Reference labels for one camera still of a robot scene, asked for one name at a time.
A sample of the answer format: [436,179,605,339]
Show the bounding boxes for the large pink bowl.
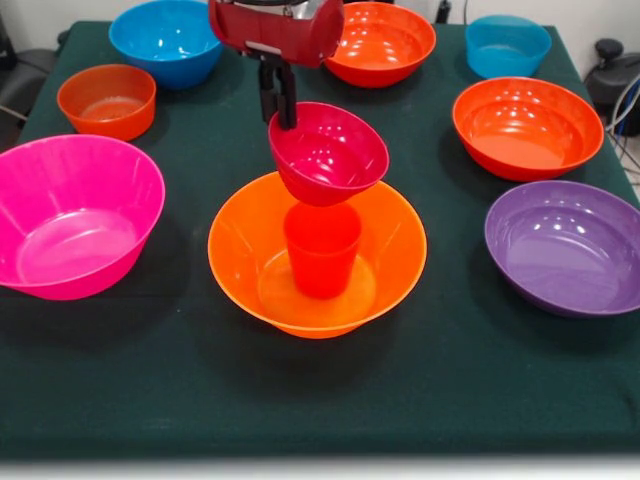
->
[0,133,167,302]

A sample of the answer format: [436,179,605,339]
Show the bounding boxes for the dark green tablecloth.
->
[0,19,640,459]

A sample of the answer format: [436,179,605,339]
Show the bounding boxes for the small light blue bowl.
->
[464,14,553,80]

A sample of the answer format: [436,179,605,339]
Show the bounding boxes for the large blue bowl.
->
[108,0,224,91]

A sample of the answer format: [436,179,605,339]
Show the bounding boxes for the grey office chair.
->
[0,12,71,136]

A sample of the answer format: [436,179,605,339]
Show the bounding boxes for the small orange bowl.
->
[56,63,158,142]

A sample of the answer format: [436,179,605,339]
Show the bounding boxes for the tangled floor cables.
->
[604,74,640,186]

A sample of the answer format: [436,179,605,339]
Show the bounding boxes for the wide red-orange bowl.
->
[451,76,605,183]
[323,1,438,90]

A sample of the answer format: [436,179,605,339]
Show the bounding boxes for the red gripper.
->
[207,0,346,132]

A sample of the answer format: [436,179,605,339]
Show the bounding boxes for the small magenta bowl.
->
[267,101,391,208]

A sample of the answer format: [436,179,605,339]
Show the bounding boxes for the orange cup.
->
[283,202,363,300]

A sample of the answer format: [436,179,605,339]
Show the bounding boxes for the large yellow-orange bowl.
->
[207,170,428,340]

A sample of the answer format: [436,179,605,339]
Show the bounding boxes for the wide purple bowl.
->
[483,179,640,320]

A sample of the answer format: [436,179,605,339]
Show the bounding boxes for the black office chair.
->
[583,38,640,106]

